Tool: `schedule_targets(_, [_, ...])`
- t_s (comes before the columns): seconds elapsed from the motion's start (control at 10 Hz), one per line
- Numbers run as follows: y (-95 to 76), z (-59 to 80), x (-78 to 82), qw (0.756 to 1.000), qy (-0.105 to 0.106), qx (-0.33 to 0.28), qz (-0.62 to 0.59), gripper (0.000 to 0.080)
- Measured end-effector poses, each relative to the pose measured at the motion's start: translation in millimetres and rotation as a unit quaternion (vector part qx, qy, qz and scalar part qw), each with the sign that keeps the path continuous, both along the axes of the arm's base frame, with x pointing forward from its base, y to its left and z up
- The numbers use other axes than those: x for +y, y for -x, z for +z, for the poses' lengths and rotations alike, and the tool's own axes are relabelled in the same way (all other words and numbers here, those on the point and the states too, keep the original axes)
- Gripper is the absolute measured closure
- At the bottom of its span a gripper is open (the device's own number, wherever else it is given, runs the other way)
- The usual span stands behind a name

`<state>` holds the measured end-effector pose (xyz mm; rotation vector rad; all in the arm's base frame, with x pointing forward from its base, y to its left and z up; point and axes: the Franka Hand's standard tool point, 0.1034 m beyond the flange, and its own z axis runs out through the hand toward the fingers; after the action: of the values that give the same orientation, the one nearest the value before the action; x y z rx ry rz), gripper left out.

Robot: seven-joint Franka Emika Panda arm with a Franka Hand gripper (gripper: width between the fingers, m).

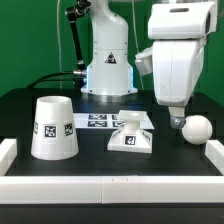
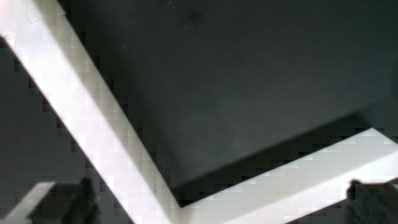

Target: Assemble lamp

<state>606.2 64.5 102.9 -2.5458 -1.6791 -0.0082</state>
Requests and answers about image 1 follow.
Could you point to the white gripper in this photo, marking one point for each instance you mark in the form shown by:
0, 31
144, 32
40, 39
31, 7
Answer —
179, 31

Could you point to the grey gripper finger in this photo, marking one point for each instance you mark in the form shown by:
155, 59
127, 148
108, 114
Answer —
177, 117

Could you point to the white lamp bulb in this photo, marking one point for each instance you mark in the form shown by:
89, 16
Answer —
197, 129

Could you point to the white lamp base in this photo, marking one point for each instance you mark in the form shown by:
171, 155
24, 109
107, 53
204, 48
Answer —
131, 137

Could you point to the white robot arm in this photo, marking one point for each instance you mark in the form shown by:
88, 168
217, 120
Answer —
109, 74

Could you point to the white lamp shade cone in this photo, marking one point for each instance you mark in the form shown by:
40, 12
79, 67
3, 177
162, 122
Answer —
54, 133

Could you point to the white right fence block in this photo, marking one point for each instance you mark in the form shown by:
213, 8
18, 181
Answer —
214, 151

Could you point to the white fence block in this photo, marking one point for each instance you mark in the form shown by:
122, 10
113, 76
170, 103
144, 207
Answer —
214, 151
8, 153

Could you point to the white marker sheet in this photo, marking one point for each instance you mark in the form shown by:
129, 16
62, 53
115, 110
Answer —
97, 121

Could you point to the white left fence block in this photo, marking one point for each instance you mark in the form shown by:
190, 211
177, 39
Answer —
8, 153

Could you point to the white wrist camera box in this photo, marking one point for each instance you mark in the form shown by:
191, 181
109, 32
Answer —
143, 61

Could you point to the white front fence wall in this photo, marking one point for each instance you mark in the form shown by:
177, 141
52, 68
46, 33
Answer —
109, 189

